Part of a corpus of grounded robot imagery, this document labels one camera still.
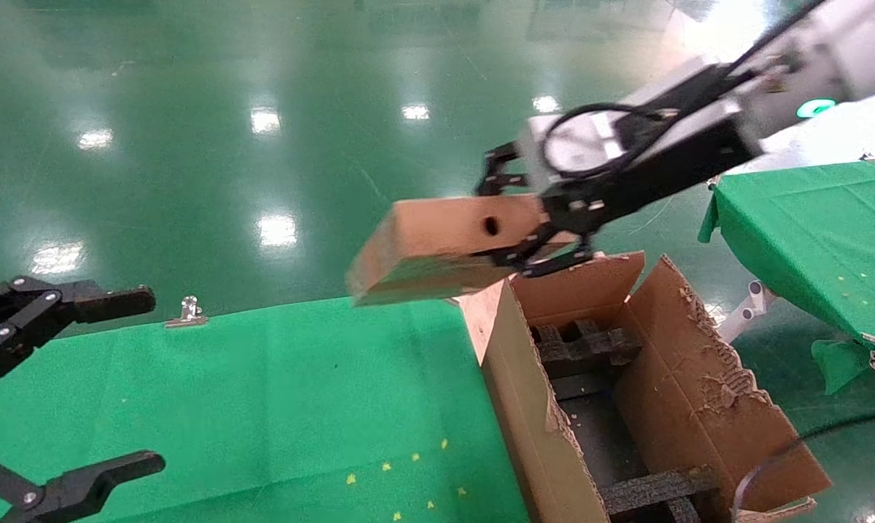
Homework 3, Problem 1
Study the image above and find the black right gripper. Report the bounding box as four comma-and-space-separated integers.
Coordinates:
473, 116, 761, 280

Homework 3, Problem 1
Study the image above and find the small brown cardboard box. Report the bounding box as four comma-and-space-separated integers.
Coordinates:
346, 195, 576, 307

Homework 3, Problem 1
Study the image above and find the large open cardboard carton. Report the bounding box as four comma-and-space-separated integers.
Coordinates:
459, 251, 834, 523

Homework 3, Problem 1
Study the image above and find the large green table cloth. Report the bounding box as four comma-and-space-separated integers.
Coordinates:
0, 294, 532, 523

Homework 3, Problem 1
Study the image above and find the black foam insert with holes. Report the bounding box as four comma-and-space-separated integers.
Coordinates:
530, 318, 643, 368

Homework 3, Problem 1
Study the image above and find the green cloth side table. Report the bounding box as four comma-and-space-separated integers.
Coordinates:
699, 156, 875, 397

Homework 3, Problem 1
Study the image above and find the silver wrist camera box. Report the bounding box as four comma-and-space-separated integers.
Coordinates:
521, 109, 630, 186

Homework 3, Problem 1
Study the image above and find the silver camera mount bracket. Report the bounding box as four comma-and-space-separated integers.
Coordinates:
626, 58, 743, 142

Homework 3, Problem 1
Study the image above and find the black camera cable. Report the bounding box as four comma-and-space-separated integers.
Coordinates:
542, 0, 830, 179

